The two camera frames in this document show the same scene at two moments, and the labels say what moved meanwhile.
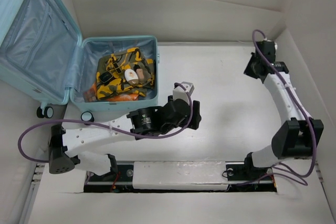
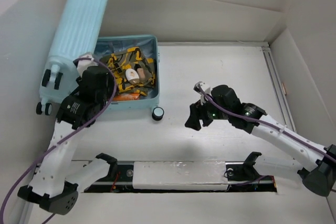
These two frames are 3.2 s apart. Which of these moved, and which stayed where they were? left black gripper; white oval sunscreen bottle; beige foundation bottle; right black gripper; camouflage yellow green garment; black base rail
Moved: left black gripper; right black gripper
Stayed: black base rail; camouflage yellow green garment; white oval sunscreen bottle; beige foundation bottle
